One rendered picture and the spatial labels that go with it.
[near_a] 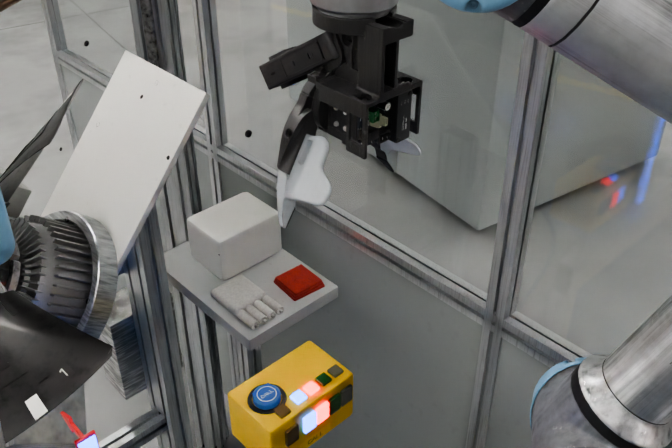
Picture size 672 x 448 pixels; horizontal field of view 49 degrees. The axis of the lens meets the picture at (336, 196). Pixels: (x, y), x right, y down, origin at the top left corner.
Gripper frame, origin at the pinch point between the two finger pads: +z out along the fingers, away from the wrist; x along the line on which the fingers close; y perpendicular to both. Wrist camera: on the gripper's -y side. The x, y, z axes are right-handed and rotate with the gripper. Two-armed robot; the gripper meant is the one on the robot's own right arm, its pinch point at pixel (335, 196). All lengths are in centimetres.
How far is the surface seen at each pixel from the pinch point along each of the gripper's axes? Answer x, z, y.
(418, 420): 46, 89, -21
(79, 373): -20.3, 30.4, -26.0
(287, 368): 6.0, 41.0, -16.5
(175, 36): 36, 17, -88
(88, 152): 6, 27, -72
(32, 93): 104, 150, -373
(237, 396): -2.7, 41.0, -17.3
